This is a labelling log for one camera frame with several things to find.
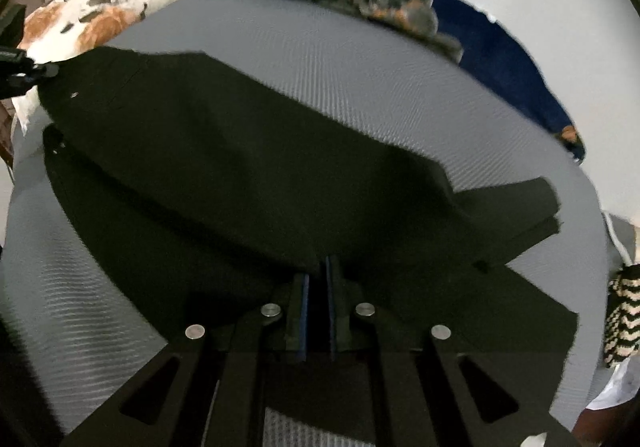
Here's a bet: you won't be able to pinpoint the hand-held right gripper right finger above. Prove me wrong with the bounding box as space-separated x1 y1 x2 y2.
325 254 584 447

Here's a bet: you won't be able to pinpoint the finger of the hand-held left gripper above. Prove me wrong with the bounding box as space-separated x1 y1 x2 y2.
20 58 60 79

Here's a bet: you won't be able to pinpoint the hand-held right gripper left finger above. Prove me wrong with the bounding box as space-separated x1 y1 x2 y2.
60 273 311 447

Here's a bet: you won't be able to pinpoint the black pants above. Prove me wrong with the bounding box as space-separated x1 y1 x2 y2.
37 47 579 424

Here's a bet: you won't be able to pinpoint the grey honeycomb mattress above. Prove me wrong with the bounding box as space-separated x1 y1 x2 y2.
0 0 617 447

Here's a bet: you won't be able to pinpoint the white fabric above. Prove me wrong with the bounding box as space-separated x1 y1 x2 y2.
581 356 637 414

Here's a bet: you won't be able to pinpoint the black cream zigzag knit cloth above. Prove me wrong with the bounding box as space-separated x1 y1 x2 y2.
602 263 640 369

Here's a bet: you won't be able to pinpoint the grey cloth with white trim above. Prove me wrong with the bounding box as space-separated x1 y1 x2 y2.
602 214 640 273

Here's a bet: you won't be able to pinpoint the blue floral blanket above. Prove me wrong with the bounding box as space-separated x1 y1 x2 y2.
205 0 587 164

